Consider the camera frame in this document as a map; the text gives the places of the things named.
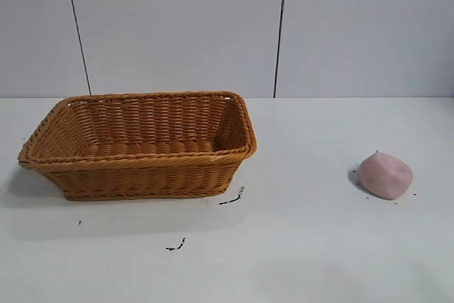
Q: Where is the brown woven wicker basket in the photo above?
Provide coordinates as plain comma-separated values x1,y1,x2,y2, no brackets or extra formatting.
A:
18,90,259,202

